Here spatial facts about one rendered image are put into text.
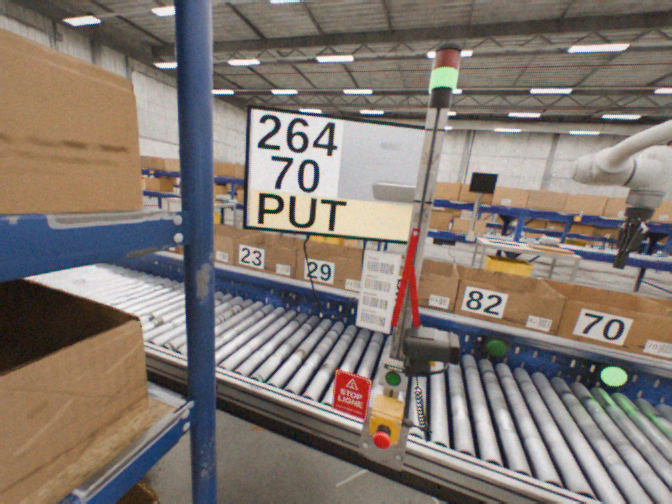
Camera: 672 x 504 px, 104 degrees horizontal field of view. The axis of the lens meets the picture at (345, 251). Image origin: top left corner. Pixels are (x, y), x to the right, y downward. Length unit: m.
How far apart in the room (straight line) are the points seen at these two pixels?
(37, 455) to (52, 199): 0.18
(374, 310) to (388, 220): 0.23
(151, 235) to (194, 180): 0.06
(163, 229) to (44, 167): 0.07
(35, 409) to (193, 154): 0.22
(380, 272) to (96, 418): 0.50
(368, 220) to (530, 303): 0.85
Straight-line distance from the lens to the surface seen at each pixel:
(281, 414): 0.96
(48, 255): 0.23
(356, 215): 0.69
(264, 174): 0.72
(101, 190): 0.27
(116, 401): 0.34
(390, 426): 0.74
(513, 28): 14.26
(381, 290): 0.64
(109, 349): 0.31
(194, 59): 0.29
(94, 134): 0.27
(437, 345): 0.62
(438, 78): 0.64
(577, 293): 1.70
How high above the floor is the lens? 1.38
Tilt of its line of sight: 13 degrees down
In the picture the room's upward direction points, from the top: 6 degrees clockwise
